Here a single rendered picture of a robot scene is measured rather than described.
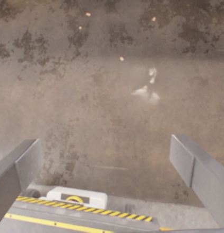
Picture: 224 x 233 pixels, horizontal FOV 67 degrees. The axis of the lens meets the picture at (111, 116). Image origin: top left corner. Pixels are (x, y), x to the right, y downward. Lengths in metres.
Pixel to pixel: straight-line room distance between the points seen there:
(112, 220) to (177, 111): 0.58
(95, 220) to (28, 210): 0.23
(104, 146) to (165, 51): 0.60
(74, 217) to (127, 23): 0.96
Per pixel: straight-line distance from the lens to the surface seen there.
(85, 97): 0.94
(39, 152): 0.17
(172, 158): 0.17
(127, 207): 0.82
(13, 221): 0.75
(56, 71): 1.04
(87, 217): 0.64
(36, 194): 0.98
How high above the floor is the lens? 0.89
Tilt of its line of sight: 80 degrees down
